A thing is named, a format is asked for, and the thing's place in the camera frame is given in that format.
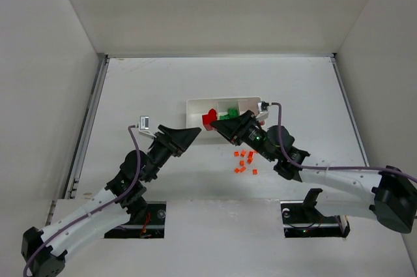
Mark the white three-compartment container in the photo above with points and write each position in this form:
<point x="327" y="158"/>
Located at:
<point x="197" y="108"/>

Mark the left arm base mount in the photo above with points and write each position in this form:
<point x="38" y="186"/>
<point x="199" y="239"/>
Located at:
<point x="150" y="226"/>

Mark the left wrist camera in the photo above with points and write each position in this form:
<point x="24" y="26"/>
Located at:
<point x="143" y="126"/>

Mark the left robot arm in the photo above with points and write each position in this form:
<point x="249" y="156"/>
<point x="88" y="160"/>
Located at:
<point x="46" y="250"/>

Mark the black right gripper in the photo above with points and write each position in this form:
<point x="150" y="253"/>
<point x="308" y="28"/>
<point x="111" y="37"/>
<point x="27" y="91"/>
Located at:
<point x="244" y="130"/>

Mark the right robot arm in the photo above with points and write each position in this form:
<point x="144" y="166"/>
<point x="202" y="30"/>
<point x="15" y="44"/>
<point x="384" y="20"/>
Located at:
<point x="385" y="195"/>

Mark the green lego plate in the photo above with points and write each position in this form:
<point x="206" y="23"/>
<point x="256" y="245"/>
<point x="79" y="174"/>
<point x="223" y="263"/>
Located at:
<point x="224" y="117"/>

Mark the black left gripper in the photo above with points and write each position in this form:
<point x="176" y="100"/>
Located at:
<point x="168" y="142"/>

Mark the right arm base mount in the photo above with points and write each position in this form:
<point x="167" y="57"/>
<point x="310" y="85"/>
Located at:
<point x="301" y="219"/>

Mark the green lego brick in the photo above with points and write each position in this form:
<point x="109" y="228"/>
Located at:
<point x="233" y="113"/>

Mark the red lego brick pile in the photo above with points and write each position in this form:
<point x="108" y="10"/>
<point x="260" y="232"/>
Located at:
<point x="209" y="118"/>

